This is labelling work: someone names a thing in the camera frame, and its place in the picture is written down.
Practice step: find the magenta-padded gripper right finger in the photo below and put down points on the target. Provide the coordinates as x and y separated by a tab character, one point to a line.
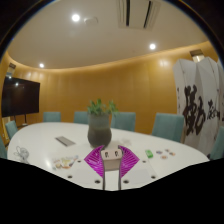
129	160

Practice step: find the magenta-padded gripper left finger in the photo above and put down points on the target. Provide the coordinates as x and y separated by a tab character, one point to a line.
95	160

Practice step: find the small white charger block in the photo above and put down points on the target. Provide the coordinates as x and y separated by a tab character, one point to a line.
111	155

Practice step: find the small green box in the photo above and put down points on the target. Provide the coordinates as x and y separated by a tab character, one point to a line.
149	154

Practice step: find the green plant in grey vase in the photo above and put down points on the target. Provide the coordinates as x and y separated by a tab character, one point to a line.
99	131

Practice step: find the small round sticker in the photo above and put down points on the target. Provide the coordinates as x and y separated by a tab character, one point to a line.
164	157
172	154
159	152

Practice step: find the teal chairs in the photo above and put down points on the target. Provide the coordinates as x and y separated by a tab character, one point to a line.
168	126

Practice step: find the white calligraphy folding screen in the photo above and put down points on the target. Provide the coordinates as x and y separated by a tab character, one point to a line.
200	106

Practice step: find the round ceiling lights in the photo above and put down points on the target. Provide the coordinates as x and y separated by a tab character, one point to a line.
76	17

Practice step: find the ceiling air conditioner vent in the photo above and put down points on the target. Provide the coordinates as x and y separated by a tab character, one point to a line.
138	13

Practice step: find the black wall television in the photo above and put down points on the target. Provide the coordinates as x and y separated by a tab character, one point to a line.
20	96

